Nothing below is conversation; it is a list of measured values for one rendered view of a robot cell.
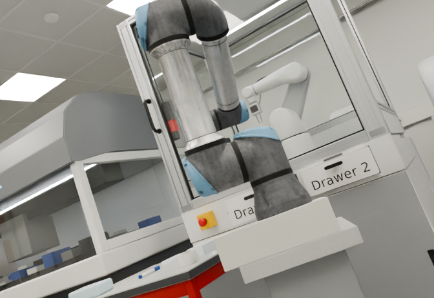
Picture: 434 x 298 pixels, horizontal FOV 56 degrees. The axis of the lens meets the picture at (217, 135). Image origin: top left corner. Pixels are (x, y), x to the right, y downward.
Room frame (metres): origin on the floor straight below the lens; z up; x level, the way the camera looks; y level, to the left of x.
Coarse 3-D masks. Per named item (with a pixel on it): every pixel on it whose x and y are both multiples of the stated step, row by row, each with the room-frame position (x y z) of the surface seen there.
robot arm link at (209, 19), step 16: (192, 0) 0.98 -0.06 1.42; (208, 0) 1.01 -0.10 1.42; (192, 16) 0.99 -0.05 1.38; (208, 16) 1.01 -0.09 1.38; (224, 16) 1.06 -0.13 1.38; (208, 32) 1.05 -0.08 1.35; (224, 32) 1.08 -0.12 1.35; (208, 48) 1.11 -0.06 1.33; (224, 48) 1.12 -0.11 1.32; (208, 64) 1.17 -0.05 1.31; (224, 64) 1.16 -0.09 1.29; (224, 80) 1.20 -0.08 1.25; (224, 96) 1.25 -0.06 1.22; (224, 112) 1.30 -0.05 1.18; (240, 112) 1.32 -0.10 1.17; (224, 128) 1.35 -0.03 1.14
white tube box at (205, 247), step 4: (208, 240) 1.75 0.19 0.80; (212, 240) 1.66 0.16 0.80; (200, 244) 1.72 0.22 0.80; (204, 244) 1.62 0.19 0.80; (208, 244) 1.64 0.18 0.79; (212, 244) 1.66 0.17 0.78; (192, 248) 1.64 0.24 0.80; (196, 248) 1.63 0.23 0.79; (200, 248) 1.61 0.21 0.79; (204, 248) 1.62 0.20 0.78; (208, 248) 1.63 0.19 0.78; (212, 248) 1.65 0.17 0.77; (200, 252) 1.62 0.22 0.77; (204, 252) 1.61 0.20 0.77; (208, 252) 1.63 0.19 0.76
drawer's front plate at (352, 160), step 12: (348, 156) 1.63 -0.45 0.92; (360, 156) 1.61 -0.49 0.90; (372, 156) 1.59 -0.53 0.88; (312, 168) 1.69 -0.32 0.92; (336, 168) 1.65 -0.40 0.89; (348, 168) 1.64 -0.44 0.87; (360, 168) 1.62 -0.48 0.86; (372, 168) 1.60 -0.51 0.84; (312, 180) 1.70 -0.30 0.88; (324, 180) 1.68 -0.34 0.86; (348, 180) 1.64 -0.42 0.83; (312, 192) 1.71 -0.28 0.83; (324, 192) 1.69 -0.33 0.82
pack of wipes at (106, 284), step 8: (104, 280) 1.60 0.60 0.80; (80, 288) 1.64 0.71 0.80; (88, 288) 1.56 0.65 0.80; (96, 288) 1.55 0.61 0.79; (104, 288) 1.58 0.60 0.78; (112, 288) 1.63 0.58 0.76; (72, 296) 1.59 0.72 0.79; (80, 296) 1.58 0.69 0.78; (88, 296) 1.56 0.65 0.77; (96, 296) 1.56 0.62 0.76
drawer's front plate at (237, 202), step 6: (246, 192) 1.69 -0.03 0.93; (252, 192) 1.68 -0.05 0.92; (234, 198) 1.72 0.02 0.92; (240, 198) 1.71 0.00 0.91; (252, 198) 1.69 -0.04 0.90; (228, 204) 1.74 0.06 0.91; (234, 204) 1.72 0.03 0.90; (240, 204) 1.71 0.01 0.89; (246, 204) 1.70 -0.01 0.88; (252, 204) 1.69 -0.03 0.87; (228, 210) 1.74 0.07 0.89; (234, 210) 1.73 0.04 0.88; (240, 210) 1.72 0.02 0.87; (246, 210) 1.71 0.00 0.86; (234, 216) 1.73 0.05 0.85; (246, 216) 1.71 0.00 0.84; (252, 216) 1.70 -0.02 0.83; (234, 222) 1.74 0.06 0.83; (240, 222) 1.73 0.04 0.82
